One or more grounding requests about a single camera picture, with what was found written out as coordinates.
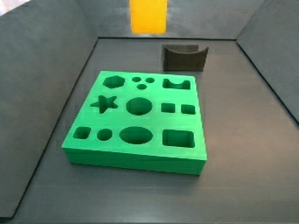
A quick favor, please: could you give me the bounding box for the green foam shape-sorter board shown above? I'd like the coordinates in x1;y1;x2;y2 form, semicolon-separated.
61;71;208;175

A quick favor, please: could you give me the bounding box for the black foam curved-top block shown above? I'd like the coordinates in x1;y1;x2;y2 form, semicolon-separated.
162;45;209;72

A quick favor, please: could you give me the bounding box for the yellow rectangular panel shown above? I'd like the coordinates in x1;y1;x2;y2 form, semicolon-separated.
129;0;168;34

